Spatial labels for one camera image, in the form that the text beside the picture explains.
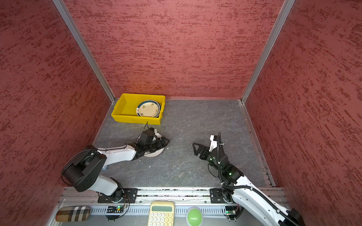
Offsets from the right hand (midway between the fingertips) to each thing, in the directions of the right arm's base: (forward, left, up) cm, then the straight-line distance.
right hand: (196, 149), depth 79 cm
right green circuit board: (-29, -17, -13) cm, 35 cm away
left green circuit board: (-26, +42, -11) cm, 51 cm away
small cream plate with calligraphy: (+38, +34, -7) cm, 51 cm away
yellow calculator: (-29, +19, -9) cm, 36 cm away
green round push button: (-31, +3, -10) cm, 33 cm away
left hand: (+7, +19, -9) cm, 22 cm away
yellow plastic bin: (+42, +55, -9) cm, 70 cm away
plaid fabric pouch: (-28, +62, -8) cm, 68 cm away
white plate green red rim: (+44, +36, -3) cm, 57 cm away
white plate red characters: (+2, +25, -8) cm, 26 cm away
